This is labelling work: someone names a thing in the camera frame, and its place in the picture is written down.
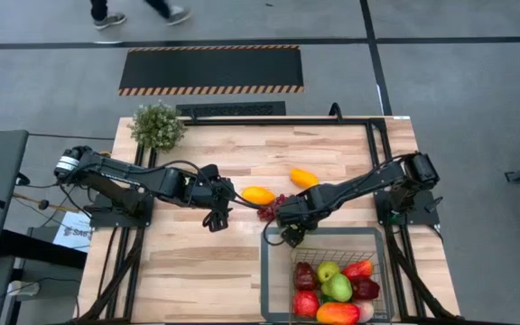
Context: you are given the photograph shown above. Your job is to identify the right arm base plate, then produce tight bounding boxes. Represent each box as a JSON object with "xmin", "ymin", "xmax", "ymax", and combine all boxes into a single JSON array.
[{"xmin": 374, "ymin": 189, "xmax": 441, "ymax": 227}]

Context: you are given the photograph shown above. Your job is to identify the yellow mango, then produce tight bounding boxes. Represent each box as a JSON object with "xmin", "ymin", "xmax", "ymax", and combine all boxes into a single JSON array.
[{"xmin": 289, "ymin": 168, "xmax": 320, "ymax": 190}]

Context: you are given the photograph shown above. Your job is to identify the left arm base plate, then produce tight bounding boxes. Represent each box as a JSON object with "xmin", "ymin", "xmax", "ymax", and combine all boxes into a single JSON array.
[{"xmin": 88, "ymin": 192, "xmax": 155, "ymax": 229}]

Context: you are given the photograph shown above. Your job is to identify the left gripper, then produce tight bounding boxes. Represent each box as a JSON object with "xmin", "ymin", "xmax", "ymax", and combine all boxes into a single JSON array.
[{"xmin": 182, "ymin": 162, "xmax": 237, "ymax": 233}]

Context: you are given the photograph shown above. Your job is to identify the white printed paper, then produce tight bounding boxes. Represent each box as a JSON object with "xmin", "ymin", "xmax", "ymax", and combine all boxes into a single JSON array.
[{"xmin": 51, "ymin": 209, "xmax": 94, "ymax": 254}]

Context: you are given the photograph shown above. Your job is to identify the black perforated strip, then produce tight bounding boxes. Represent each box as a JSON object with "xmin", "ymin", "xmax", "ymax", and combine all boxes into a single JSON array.
[{"xmin": 176, "ymin": 100, "xmax": 287, "ymax": 117}]

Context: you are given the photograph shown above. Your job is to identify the red apple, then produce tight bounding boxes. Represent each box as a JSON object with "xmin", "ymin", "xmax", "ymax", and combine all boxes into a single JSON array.
[{"xmin": 292, "ymin": 290, "xmax": 320, "ymax": 320}]

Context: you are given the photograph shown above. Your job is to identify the metal wire basket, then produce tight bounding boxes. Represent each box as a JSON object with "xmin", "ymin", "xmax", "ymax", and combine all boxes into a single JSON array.
[{"xmin": 288, "ymin": 246, "xmax": 390, "ymax": 325}]

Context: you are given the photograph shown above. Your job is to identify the small green potted plant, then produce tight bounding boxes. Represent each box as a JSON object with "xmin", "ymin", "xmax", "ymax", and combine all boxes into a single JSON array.
[{"xmin": 127, "ymin": 102, "xmax": 188, "ymax": 153}]

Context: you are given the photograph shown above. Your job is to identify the red grape bunch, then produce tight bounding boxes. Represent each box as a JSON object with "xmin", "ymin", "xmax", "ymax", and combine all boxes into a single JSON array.
[{"xmin": 256, "ymin": 193, "xmax": 288, "ymax": 222}]

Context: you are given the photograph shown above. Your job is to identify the black hazard-striped floor mat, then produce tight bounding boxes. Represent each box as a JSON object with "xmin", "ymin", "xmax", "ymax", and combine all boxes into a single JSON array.
[{"xmin": 117, "ymin": 43, "xmax": 305, "ymax": 97}]

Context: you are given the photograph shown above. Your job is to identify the yellow-green apple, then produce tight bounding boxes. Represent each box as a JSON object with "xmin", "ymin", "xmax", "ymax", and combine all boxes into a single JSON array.
[{"xmin": 316, "ymin": 260, "xmax": 341, "ymax": 284}]

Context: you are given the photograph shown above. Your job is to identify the bright red pepper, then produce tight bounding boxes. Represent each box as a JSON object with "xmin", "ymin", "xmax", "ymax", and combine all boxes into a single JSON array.
[{"xmin": 341, "ymin": 259, "xmax": 375, "ymax": 281}]

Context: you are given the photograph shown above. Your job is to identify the person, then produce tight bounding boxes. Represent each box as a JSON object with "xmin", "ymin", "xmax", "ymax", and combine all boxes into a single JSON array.
[{"xmin": 88, "ymin": 0, "xmax": 193, "ymax": 32}]

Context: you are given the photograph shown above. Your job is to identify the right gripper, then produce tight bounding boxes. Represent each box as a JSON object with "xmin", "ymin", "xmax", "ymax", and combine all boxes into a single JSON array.
[{"xmin": 275, "ymin": 192, "xmax": 322, "ymax": 247}]

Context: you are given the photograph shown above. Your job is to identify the green pear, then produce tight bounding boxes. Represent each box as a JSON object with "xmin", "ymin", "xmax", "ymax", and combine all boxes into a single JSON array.
[{"xmin": 320, "ymin": 272, "xmax": 354, "ymax": 303}]

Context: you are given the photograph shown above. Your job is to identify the pink peach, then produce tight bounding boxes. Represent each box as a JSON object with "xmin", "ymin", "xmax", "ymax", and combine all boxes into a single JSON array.
[{"xmin": 354, "ymin": 300, "xmax": 376, "ymax": 324}]

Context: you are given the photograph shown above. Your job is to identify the orange mango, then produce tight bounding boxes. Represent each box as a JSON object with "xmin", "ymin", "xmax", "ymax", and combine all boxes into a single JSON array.
[{"xmin": 240, "ymin": 185, "xmax": 277, "ymax": 207}]

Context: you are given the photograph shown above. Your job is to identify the orange red pepper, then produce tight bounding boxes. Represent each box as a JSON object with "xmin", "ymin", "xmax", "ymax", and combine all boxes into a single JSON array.
[{"xmin": 315, "ymin": 301, "xmax": 361, "ymax": 325}]

